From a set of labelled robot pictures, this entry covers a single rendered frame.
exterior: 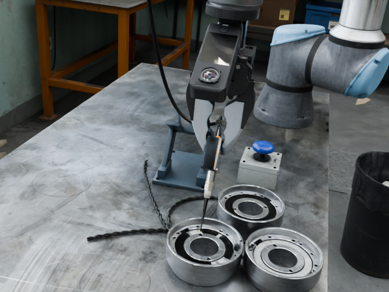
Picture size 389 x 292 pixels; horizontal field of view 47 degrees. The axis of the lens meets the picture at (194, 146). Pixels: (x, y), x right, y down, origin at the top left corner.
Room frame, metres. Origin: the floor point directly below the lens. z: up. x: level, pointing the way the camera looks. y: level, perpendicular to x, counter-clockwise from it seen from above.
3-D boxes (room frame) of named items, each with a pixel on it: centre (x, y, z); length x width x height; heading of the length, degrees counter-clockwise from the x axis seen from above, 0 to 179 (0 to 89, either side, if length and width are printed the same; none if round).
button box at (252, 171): (0.74, -0.13, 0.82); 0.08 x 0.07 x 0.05; 167
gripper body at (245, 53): (0.62, -0.03, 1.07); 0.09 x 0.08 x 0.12; 170
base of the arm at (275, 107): (1.07, -0.22, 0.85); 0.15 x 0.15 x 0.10
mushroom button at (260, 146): (0.74, -0.13, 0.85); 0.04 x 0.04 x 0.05
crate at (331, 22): (4.06, -1.13, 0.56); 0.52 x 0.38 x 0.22; 74
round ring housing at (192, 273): (0.49, -0.03, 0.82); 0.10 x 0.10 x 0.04
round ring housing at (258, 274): (0.48, -0.13, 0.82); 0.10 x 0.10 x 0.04
